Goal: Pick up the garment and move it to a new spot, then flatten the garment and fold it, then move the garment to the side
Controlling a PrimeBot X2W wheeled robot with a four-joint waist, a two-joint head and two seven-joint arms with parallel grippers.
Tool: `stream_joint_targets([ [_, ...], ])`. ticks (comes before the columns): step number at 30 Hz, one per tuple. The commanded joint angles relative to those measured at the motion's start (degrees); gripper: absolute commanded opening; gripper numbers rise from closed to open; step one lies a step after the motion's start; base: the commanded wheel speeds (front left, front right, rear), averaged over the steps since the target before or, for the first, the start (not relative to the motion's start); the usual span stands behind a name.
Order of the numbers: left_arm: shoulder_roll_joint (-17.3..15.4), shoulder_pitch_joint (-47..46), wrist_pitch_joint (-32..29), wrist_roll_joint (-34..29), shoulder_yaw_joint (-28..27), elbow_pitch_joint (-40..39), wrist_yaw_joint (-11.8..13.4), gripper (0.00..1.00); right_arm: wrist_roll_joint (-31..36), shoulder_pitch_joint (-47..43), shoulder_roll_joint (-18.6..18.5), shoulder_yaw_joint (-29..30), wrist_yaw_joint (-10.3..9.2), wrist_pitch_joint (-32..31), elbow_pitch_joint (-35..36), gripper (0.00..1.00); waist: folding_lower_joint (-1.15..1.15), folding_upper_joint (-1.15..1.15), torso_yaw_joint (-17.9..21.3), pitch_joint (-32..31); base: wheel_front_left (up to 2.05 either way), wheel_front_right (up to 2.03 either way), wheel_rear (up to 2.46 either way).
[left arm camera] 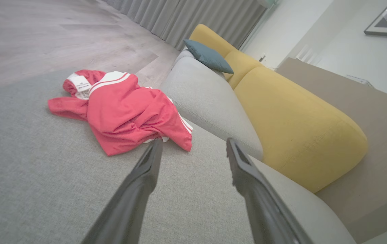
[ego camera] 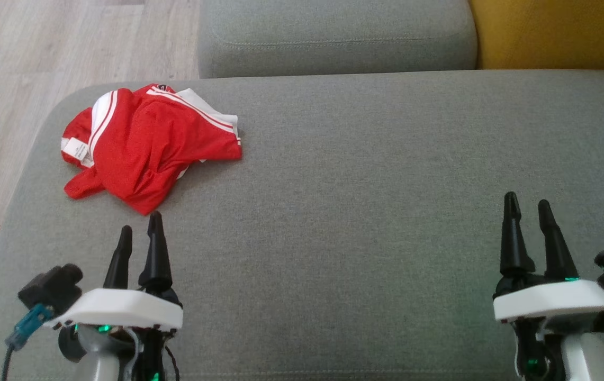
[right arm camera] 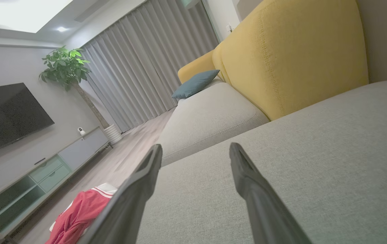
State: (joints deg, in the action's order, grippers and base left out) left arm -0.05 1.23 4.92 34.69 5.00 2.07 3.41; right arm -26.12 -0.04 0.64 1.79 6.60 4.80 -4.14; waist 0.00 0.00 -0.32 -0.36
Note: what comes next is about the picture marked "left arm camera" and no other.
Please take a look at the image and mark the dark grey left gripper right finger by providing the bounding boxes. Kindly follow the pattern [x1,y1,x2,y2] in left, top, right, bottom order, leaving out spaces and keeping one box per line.
[226,137,314,244]

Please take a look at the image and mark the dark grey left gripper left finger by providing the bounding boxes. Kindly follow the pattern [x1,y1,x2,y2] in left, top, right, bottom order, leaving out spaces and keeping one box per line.
[81,139,164,244]

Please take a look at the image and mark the red shorts with white stripes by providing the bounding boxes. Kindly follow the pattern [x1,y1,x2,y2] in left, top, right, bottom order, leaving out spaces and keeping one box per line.
[88,86,194,157]

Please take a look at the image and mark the large yellow sofa back cushion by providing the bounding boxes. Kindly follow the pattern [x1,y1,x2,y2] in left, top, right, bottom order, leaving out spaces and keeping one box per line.
[234,66,369,194]

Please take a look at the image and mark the light grey sofa seat cushion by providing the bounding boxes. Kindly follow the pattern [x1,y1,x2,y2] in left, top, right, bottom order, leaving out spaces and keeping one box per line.
[161,56,264,161]

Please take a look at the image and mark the blue throw pillow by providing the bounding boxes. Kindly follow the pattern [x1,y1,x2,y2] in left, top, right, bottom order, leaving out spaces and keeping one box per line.
[183,39,234,74]

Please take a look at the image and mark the small yellow sofa back cushion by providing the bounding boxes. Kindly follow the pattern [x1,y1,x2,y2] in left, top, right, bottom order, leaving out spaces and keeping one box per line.
[189,24,238,58]

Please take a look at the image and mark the grey pleated curtain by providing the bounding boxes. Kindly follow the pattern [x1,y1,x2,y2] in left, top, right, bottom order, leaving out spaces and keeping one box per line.
[103,0,268,51]

